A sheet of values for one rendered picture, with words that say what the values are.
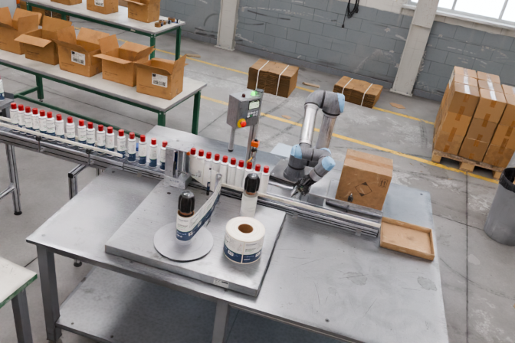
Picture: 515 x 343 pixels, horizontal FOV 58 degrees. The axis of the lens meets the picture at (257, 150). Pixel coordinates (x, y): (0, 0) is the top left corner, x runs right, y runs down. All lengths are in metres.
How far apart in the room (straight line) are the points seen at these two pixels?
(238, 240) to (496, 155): 4.18
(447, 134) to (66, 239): 4.46
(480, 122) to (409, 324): 3.72
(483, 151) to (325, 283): 3.81
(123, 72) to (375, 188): 2.63
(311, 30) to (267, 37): 0.80
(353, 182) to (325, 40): 5.34
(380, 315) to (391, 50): 5.99
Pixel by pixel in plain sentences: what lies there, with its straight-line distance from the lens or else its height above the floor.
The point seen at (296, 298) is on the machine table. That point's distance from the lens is 2.38.
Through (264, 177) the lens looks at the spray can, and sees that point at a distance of 2.83.
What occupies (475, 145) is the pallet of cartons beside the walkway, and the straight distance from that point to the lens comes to 5.94.
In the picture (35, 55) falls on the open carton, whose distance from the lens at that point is 5.19.
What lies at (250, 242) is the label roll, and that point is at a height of 1.02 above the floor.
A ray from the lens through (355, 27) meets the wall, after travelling 7.99.
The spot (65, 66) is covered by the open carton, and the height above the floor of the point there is 0.83.
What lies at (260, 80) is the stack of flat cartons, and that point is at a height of 0.17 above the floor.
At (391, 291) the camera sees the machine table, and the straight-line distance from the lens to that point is 2.59.
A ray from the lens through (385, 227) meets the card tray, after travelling 3.01.
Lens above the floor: 2.50
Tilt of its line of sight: 28 degrees down
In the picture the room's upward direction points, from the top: 9 degrees clockwise
